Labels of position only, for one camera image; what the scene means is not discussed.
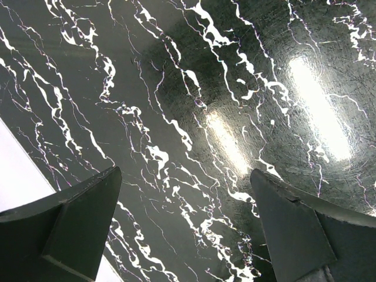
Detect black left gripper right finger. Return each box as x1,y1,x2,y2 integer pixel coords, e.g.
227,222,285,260
250,169,375,281

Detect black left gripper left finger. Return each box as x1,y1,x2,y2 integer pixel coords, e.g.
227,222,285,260
1,167,122,281

